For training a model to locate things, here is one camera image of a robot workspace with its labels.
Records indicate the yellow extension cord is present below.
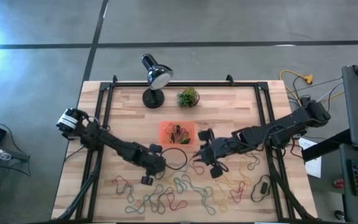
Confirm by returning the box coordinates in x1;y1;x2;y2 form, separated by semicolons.
278;70;314;103

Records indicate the black desk lamp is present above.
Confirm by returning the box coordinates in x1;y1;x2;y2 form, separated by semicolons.
140;53;175;110

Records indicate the spiky green potted plant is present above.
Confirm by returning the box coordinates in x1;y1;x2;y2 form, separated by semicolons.
176;87;201;108

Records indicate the orange translucent plastic bin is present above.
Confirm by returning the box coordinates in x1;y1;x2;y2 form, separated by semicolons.
158;120;196;147

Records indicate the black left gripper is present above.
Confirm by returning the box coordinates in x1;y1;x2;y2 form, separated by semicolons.
131;141;168;187

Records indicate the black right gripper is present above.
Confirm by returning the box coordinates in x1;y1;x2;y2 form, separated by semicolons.
192;128;241;180

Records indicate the dark purple rubber band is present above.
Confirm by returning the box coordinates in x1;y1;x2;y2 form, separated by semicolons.
246;151;261;171
154;186;176;215

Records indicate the black left camera cable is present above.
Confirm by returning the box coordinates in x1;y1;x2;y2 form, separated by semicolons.
159;147;188;171

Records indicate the white paper sheet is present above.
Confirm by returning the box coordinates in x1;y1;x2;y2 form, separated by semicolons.
298;136;323;179

